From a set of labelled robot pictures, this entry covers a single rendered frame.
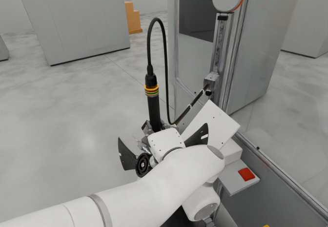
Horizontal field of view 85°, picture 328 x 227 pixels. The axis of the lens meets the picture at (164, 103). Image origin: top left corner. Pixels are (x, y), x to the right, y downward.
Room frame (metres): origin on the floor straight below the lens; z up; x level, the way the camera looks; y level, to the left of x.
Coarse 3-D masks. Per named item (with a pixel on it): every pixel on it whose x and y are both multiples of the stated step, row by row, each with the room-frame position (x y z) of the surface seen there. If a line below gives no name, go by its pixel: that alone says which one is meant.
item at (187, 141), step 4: (204, 124) 0.63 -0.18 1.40; (200, 128) 0.62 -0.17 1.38; (204, 128) 0.59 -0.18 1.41; (196, 132) 0.61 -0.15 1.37; (204, 132) 0.56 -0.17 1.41; (192, 136) 0.59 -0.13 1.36; (196, 136) 0.57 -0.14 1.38; (200, 136) 0.55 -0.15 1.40; (188, 140) 0.58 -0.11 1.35; (192, 140) 0.55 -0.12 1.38; (196, 140) 0.53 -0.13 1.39; (200, 140) 0.52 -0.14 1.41; (204, 140) 0.51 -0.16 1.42; (184, 144) 0.55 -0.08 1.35; (188, 144) 0.53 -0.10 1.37; (192, 144) 0.52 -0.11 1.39; (196, 144) 0.50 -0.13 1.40; (200, 144) 0.49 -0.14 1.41
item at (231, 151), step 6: (228, 144) 0.88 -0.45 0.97; (234, 144) 0.87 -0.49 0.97; (222, 150) 0.83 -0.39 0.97; (228, 150) 0.82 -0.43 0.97; (234, 150) 0.82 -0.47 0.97; (240, 150) 0.82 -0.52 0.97; (228, 156) 0.78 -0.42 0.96; (234, 156) 0.80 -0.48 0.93; (240, 156) 0.83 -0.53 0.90; (228, 162) 0.79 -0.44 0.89
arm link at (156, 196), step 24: (168, 168) 0.21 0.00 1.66; (192, 168) 0.21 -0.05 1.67; (216, 168) 0.22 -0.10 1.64; (120, 192) 0.15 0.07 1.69; (144, 192) 0.16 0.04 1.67; (168, 192) 0.17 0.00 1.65; (192, 192) 0.17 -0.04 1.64; (120, 216) 0.12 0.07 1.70; (144, 216) 0.13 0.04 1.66; (168, 216) 0.14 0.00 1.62
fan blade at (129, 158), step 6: (120, 144) 0.78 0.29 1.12; (120, 150) 0.78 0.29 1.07; (126, 150) 0.72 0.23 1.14; (120, 156) 0.77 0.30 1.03; (126, 156) 0.71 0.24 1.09; (132, 156) 0.67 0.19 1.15; (126, 162) 0.72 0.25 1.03; (132, 162) 0.68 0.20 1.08; (126, 168) 0.71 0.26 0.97; (132, 168) 0.68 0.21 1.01
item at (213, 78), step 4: (212, 72) 1.04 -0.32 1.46; (208, 76) 1.01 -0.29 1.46; (212, 76) 1.00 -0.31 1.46; (216, 76) 1.00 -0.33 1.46; (204, 80) 0.98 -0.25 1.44; (208, 80) 0.96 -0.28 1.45; (212, 80) 0.95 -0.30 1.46; (216, 80) 0.97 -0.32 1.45; (204, 84) 0.98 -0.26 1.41; (212, 84) 0.95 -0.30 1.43; (216, 84) 0.98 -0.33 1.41; (208, 88) 0.96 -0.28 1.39; (212, 88) 0.95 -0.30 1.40
